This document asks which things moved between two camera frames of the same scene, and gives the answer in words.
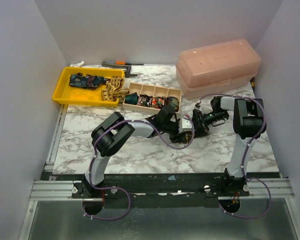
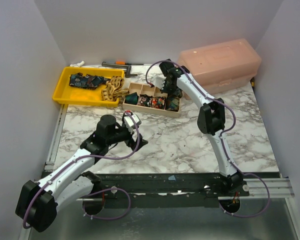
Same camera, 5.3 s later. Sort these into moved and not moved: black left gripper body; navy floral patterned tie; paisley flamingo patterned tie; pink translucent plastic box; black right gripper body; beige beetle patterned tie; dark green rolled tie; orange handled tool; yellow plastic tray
Moved: paisley flamingo patterned tie; black right gripper body; black left gripper body
Not moved: beige beetle patterned tie; pink translucent plastic box; navy floral patterned tie; dark green rolled tie; yellow plastic tray; orange handled tool
